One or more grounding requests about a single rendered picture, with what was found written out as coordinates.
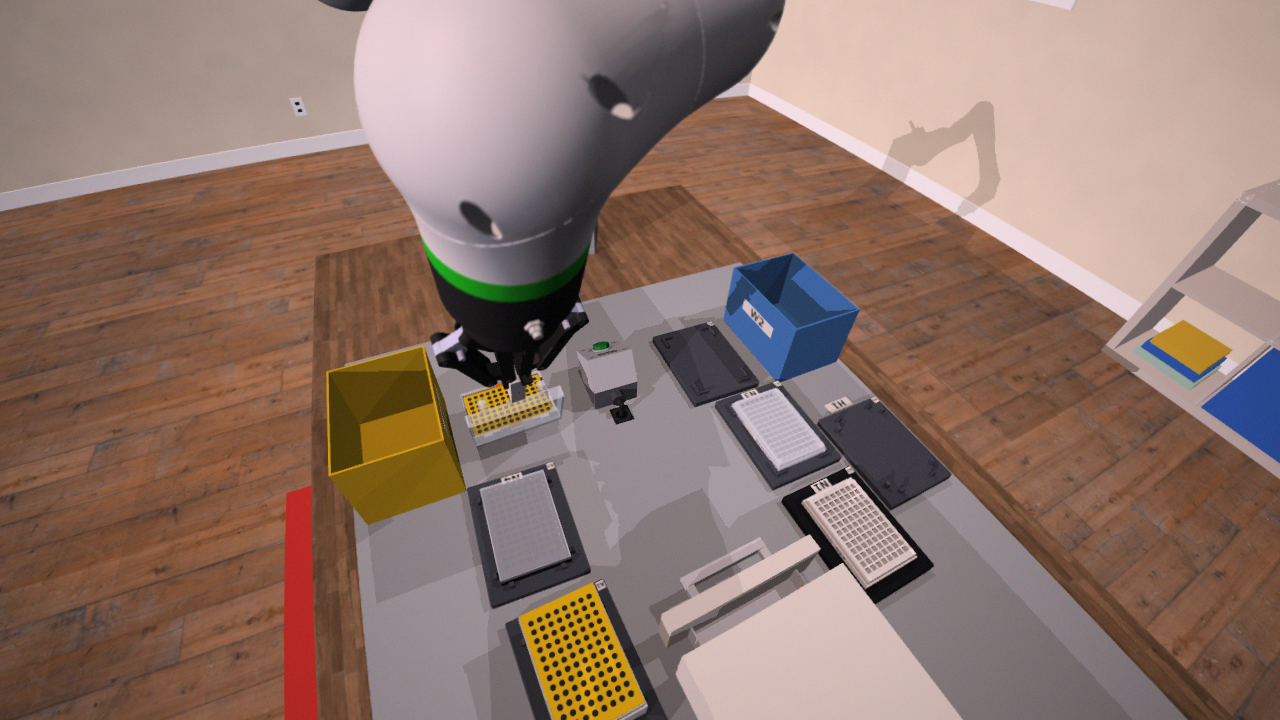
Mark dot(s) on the blue open-top bin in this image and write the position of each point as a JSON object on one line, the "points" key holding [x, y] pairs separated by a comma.
{"points": [[765, 295]]}

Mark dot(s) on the yellow open-top bin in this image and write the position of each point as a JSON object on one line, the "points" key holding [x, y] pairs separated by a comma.
{"points": [[382, 407]]}

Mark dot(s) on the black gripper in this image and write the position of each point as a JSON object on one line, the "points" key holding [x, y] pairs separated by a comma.
{"points": [[451, 352]]}

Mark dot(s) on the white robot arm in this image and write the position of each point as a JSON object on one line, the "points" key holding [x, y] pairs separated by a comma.
{"points": [[503, 109]]}

